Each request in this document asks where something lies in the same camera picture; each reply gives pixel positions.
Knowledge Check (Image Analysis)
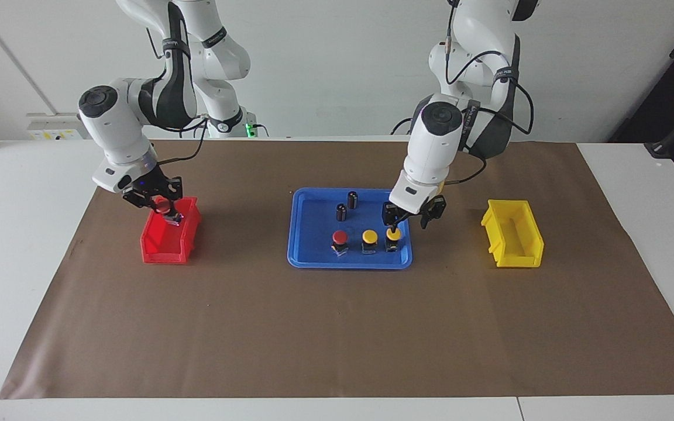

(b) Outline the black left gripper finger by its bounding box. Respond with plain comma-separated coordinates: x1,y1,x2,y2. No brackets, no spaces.
421,198,448,230
382,202,411,233

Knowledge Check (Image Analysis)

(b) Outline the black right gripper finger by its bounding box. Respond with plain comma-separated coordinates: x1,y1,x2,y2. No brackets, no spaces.
122,188,152,210
160,175,184,226

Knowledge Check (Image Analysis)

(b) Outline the red plastic bin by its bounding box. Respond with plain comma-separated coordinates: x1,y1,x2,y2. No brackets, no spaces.
140,196,202,265

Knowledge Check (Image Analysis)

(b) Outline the blue plastic tray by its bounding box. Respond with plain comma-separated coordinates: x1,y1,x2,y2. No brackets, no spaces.
287,187,414,270

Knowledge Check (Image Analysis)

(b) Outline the yellow plastic bin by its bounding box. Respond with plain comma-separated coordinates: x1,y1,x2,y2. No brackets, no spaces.
480,199,545,269

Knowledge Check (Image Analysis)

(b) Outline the brown paper mat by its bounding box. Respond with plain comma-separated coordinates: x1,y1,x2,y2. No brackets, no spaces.
0,139,674,400

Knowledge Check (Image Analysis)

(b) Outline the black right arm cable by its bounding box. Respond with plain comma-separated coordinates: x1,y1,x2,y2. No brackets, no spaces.
147,26,215,167

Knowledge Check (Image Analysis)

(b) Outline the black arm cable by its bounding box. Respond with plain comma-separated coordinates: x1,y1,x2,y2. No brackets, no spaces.
443,32,535,187
147,26,215,167

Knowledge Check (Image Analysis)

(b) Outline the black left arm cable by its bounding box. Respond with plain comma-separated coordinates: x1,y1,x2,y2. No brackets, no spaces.
443,32,535,187

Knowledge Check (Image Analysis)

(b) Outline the white wall power strip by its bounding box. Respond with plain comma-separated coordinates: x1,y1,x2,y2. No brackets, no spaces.
26,113,85,141

